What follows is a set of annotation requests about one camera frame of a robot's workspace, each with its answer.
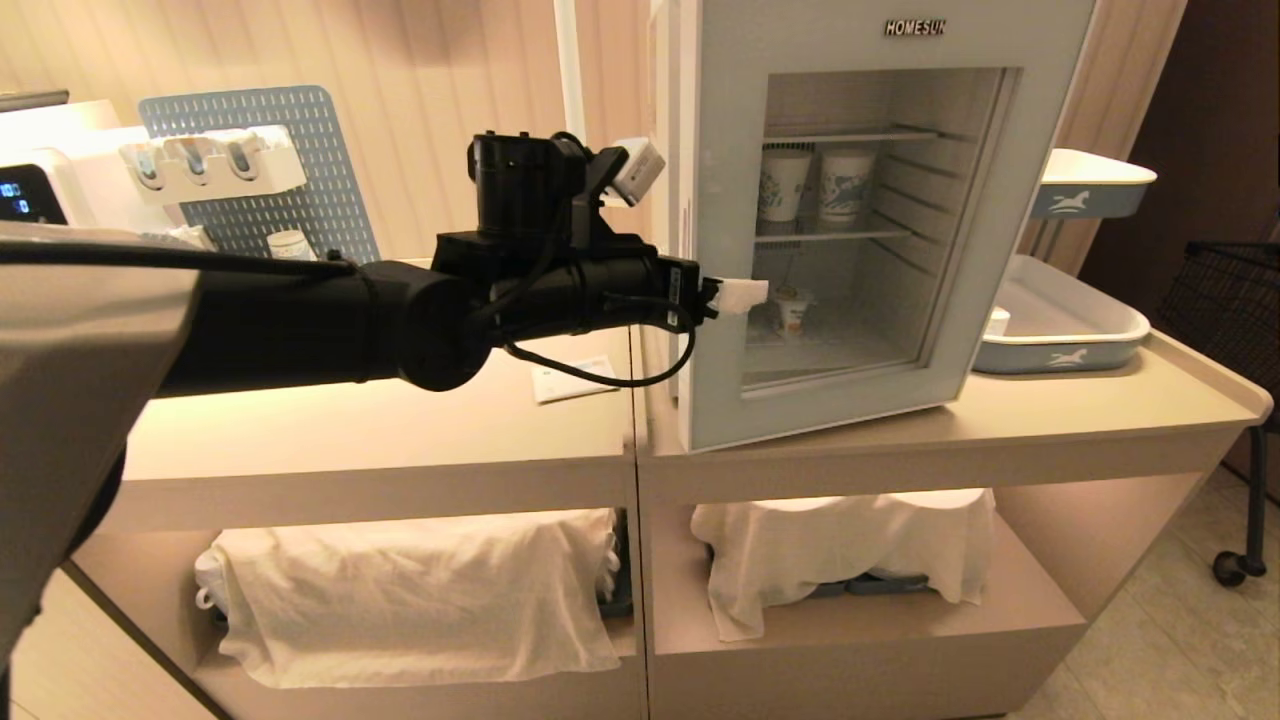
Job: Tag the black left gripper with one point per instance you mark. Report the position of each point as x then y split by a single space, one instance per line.
640 295

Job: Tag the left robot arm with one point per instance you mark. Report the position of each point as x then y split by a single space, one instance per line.
280 320

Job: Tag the white mini fridge cabinet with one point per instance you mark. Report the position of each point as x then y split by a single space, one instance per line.
668 150

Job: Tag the small yogurt cup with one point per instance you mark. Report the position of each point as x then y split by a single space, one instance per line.
794 312

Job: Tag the printed paper cup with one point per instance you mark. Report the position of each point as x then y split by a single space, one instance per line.
785 188
848 185

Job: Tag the flat white sachet packet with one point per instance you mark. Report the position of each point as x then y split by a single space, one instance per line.
560 385

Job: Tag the small white cup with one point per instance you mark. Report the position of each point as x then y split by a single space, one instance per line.
997 322

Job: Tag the small white cloth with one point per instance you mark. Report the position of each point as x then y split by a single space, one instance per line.
830 540

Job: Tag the white support pole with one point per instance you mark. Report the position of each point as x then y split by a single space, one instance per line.
570 70

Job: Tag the dark blue tray stack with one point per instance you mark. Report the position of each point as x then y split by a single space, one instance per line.
880 584

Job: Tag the blue white horse tray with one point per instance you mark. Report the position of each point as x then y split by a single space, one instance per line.
1065 330
1090 180

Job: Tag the beige counter cabinet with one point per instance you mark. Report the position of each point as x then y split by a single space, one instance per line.
400 440

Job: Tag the blue grey pegboard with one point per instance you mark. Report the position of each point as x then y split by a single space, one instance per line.
330 150

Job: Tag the large white cloth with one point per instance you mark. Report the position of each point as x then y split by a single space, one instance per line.
420 600

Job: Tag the paper cup stack sleeve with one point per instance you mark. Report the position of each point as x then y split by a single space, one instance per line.
292 245

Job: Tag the white capsule holder shelf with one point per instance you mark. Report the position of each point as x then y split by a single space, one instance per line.
275 172

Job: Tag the white stick sachets bundle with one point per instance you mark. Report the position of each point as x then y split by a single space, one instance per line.
192 238

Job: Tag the coffee capsule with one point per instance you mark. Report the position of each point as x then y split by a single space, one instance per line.
150 166

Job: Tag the white mugs stack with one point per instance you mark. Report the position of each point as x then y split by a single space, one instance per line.
207 580

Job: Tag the white water dispenser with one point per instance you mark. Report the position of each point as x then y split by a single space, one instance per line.
90 180

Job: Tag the dark grey flat object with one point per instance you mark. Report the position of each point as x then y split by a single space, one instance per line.
35 99

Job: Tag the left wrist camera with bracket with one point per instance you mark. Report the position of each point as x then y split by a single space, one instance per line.
640 170

